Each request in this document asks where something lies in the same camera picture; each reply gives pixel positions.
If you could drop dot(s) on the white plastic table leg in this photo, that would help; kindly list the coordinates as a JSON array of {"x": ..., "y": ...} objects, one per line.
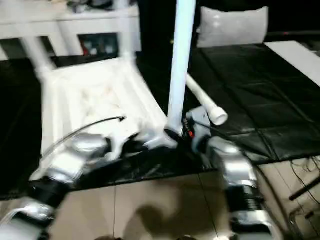
[
  {"x": 126, "y": 32},
  {"x": 181, "y": 62},
  {"x": 41, "y": 60},
  {"x": 217, "y": 113}
]

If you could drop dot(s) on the white plastic table top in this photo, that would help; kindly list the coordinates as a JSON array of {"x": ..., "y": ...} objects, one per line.
[{"x": 100, "y": 82}]

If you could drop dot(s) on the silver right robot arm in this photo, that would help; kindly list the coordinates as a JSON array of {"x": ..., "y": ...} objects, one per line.
[{"x": 237, "y": 167}]

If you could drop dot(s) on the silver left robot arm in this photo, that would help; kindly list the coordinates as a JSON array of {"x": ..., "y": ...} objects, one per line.
[{"x": 85, "y": 145}]

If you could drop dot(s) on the black work mat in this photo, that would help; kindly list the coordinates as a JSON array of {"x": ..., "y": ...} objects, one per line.
[{"x": 262, "y": 87}]

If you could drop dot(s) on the dark round robot body part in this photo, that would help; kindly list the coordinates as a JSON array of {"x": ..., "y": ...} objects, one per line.
[{"x": 107, "y": 238}]

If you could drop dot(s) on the black speaker with gold label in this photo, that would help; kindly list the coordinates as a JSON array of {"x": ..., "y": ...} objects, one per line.
[{"x": 155, "y": 25}]

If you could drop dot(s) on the grey cushion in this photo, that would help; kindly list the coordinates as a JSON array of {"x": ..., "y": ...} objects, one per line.
[{"x": 232, "y": 27}]

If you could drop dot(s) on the white flat panel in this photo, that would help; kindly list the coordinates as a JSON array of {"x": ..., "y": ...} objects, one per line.
[{"x": 295, "y": 57}]

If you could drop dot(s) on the black stand leg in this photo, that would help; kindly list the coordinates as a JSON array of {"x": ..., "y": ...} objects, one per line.
[{"x": 302, "y": 191}]

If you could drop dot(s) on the black rod with red dot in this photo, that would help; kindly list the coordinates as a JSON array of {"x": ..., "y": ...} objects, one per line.
[{"x": 295, "y": 33}]

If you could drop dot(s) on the grey helmet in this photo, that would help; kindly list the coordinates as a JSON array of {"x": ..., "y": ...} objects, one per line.
[{"x": 100, "y": 3}]

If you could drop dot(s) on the white sideboard with glass doors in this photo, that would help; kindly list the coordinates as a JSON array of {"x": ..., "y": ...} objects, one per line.
[{"x": 37, "y": 25}]

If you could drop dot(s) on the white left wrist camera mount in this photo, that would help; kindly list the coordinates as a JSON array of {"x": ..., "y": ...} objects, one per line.
[{"x": 117, "y": 147}]

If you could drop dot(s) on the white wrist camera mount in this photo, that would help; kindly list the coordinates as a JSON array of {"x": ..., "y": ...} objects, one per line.
[
  {"x": 117, "y": 147},
  {"x": 200, "y": 117}
]

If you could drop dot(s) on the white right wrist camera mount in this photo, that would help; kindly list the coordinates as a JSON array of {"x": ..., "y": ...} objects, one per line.
[{"x": 200, "y": 117}]

